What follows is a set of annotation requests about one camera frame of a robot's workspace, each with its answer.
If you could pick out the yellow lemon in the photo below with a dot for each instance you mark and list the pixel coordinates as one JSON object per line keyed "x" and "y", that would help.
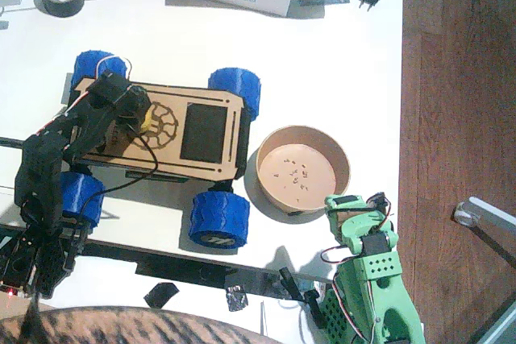
{"x": 146, "y": 120}

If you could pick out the round brown paper bowl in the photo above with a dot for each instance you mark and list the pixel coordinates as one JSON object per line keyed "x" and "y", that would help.
{"x": 298, "y": 175}

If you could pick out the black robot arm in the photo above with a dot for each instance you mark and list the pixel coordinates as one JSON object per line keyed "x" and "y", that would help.
{"x": 40, "y": 167}

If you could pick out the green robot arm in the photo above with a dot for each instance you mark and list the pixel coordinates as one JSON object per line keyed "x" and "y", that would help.
{"x": 377, "y": 267}

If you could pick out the wooden rover with blue wheels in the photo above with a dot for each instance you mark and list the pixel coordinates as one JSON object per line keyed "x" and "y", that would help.
{"x": 169, "y": 96}

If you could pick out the black table clamp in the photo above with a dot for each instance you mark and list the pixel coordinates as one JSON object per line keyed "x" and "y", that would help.
{"x": 316, "y": 312}
{"x": 291, "y": 283}

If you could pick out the short black tape strip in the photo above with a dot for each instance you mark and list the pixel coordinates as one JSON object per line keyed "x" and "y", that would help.
{"x": 12, "y": 142}

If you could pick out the crumpled black tape piece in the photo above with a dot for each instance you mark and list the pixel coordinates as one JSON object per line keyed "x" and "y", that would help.
{"x": 235, "y": 299}

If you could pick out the grey metal leg with caster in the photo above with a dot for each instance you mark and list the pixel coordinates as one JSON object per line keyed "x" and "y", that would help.
{"x": 488, "y": 211}

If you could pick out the flat black tape piece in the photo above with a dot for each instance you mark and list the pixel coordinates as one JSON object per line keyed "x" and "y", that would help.
{"x": 161, "y": 295}

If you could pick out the grey metal bar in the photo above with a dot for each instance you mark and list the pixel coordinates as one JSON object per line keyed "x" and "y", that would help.
{"x": 504, "y": 330}

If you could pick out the striped brown fabric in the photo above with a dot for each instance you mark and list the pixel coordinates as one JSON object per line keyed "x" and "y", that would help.
{"x": 121, "y": 328}

